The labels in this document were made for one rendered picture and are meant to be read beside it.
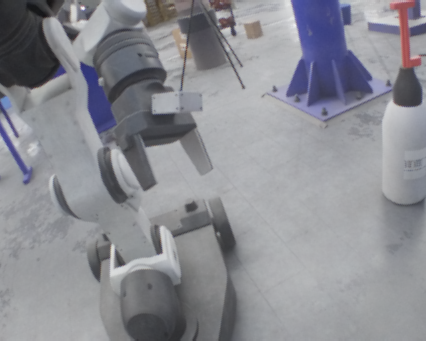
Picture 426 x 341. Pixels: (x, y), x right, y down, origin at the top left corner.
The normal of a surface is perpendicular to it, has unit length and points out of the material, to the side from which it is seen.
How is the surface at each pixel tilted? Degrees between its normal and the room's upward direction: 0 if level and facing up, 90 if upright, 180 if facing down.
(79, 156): 82
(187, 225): 45
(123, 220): 96
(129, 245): 96
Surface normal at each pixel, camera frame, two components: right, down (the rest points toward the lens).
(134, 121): 0.08, -0.18
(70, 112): 0.15, 0.38
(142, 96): 0.69, -0.44
